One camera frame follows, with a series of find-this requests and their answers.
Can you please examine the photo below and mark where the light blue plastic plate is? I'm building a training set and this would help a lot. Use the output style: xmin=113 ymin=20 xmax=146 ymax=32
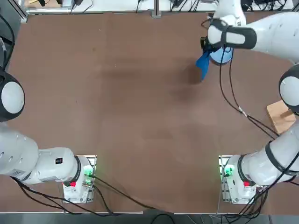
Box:
xmin=208 ymin=45 xmax=234 ymax=66

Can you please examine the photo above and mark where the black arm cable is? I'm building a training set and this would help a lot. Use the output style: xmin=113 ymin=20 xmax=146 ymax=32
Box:
xmin=219 ymin=46 xmax=281 ymax=140
xmin=9 ymin=176 xmax=73 ymax=214

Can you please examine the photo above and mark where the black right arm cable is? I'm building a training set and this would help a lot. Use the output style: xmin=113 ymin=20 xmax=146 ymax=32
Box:
xmin=219 ymin=46 xmax=281 ymax=140

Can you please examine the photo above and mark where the table edge rail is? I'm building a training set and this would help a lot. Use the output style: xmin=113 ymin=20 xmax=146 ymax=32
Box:
xmin=25 ymin=6 xmax=218 ymax=14

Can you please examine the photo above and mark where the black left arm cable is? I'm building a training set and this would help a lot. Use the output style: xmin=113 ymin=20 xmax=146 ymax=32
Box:
xmin=9 ymin=176 xmax=73 ymax=214

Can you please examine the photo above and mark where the aluminium frame profile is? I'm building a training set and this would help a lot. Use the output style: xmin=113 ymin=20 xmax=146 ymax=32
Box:
xmin=20 ymin=0 xmax=29 ymax=23

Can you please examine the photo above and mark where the wooden cup rack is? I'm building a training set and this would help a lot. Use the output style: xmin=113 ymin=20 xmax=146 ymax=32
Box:
xmin=266 ymin=100 xmax=298 ymax=135

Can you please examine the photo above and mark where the blue cloth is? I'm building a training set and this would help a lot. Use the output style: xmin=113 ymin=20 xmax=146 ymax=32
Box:
xmin=195 ymin=49 xmax=211 ymax=82

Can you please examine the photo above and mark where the long black cable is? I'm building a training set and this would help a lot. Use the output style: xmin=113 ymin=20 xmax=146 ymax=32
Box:
xmin=92 ymin=175 xmax=175 ymax=214

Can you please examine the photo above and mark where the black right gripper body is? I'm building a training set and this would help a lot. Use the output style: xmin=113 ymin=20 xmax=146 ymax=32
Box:
xmin=200 ymin=36 xmax=211 ymax=51

